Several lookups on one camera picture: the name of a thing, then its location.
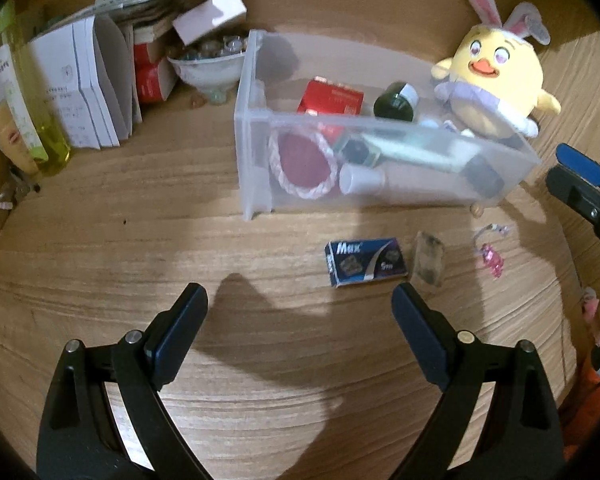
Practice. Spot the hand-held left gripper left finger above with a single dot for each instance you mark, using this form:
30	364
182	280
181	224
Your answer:
177	335

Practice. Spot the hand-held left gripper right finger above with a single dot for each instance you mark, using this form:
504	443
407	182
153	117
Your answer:
420	335

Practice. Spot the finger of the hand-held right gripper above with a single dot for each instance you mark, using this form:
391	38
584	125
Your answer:
580	162

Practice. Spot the clear plastic storage bin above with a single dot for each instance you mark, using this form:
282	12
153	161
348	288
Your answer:
252	125

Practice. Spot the red cardboard box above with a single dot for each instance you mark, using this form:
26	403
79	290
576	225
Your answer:
330	97

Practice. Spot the person's orange clothing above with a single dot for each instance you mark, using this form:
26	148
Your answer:
592	410

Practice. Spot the small clear packet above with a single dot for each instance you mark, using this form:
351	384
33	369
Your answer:
428	260

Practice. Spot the blue staple box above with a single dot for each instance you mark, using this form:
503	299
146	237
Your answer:
365	261

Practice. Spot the pink charm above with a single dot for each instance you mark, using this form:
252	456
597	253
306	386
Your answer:
492	260

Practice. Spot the small beaded charm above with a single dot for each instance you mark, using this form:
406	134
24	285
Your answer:
492	231

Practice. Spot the small tan bead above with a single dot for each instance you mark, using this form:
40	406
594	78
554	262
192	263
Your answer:
476	208

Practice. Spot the yellow chick plush toy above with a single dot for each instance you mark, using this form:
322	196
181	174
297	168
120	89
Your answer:
500	75

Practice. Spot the white tube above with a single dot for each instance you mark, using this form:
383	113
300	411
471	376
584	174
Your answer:
425	152

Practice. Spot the small black jar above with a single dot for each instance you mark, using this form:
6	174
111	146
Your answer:
357	152

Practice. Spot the dark green bottle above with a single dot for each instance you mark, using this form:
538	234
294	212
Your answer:
392	102

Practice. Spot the folded white papers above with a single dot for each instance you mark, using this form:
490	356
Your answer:
95	90

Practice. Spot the doll face mask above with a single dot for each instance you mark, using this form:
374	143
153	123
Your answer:
10	135

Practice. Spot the red and white carton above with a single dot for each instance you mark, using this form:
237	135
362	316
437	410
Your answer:
152	72

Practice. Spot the yellow-green plastic bottle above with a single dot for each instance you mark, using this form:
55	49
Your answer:
30	100

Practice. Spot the open white cardboard box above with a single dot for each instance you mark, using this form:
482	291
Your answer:
207	15

